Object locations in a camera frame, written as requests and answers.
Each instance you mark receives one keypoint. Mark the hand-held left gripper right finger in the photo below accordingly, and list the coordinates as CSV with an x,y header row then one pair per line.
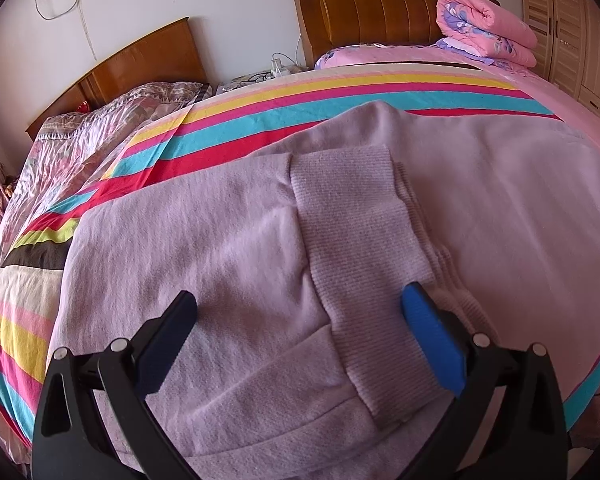
x,y
432,340

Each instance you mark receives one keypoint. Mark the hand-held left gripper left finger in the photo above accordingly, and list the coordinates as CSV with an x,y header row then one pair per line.
x,y
172,340

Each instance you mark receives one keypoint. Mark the lilac sweatshirt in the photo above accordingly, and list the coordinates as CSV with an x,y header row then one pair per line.
x,y
230,240

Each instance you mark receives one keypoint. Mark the rainbow striped blanket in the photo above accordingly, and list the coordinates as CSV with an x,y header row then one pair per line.
x,y
230,125

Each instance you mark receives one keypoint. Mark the small red item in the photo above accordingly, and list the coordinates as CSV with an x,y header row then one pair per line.
x,y
84,107

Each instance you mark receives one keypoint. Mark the plain wooden headboard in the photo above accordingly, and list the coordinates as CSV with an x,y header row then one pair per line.
x,y
145,70

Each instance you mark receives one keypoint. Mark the pink bed sheet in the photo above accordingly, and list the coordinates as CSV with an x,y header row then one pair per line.
x,y
570,100

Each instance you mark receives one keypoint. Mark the white power strip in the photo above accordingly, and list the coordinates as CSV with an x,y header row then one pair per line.
x,y
278,67

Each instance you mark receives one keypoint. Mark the pink floral pillow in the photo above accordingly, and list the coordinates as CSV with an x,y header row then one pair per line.
x,y
360,54

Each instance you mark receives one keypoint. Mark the rolled pink floral quilt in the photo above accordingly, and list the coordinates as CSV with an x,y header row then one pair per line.
x,y
480,20

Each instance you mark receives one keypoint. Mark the padded wooden headboard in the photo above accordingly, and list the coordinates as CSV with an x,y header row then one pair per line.
x,y
370,10

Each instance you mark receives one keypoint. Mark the cream wardrobe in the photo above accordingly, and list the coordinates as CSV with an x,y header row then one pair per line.
x,y
565,25

